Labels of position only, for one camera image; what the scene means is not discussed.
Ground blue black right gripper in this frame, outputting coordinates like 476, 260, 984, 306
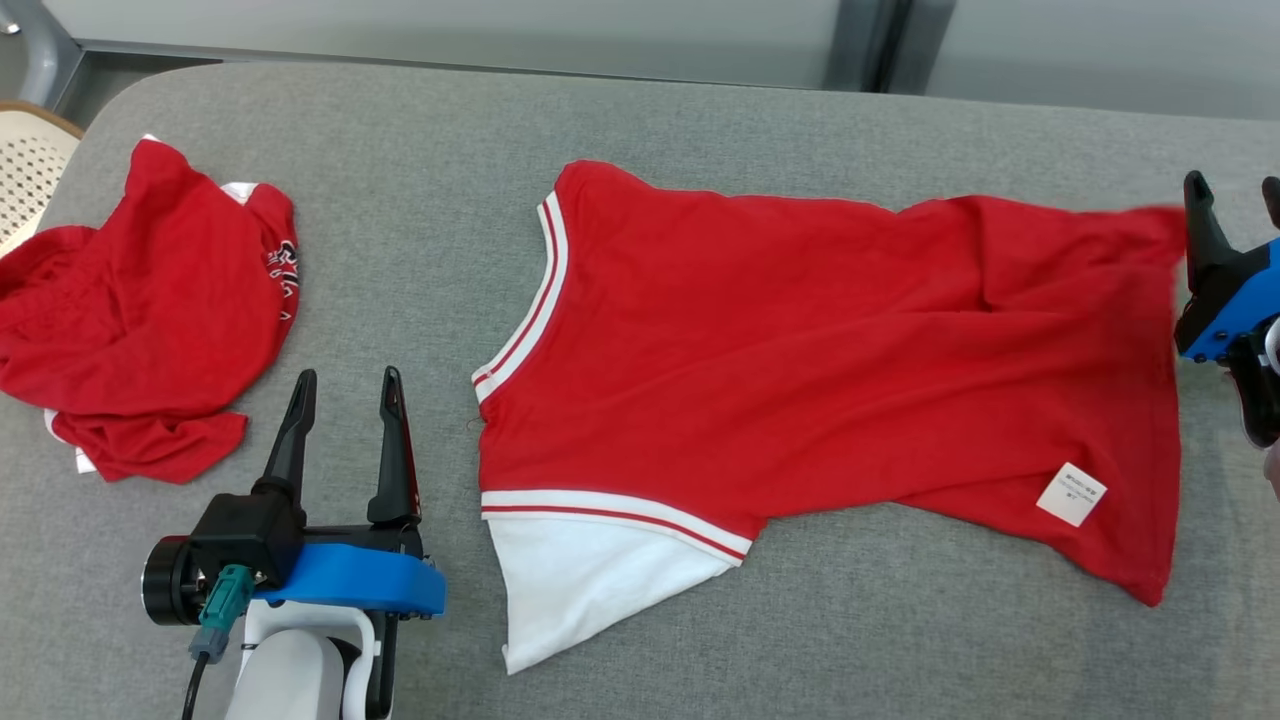
1175, 170, 1280, 364

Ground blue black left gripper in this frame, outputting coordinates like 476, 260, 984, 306
142, 366, 447, 629

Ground red jersey pile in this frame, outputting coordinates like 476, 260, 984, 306
0, 135, 301, 486

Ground red jersey shirt white sleeves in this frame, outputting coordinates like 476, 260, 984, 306
470, 158, 1191, 677

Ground cream perforated laundry basket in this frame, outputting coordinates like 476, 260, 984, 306
0, 98, 86, 259

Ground teal left camera cable connector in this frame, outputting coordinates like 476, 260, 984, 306
180, 563, 257, 720

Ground grey double partition post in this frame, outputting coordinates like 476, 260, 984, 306
820, 0, 961, 96

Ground grey partition bottom rail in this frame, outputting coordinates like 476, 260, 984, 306
75, 38, 841, 91

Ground grey single partition post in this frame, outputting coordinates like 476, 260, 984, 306
0, 0, 86, 111

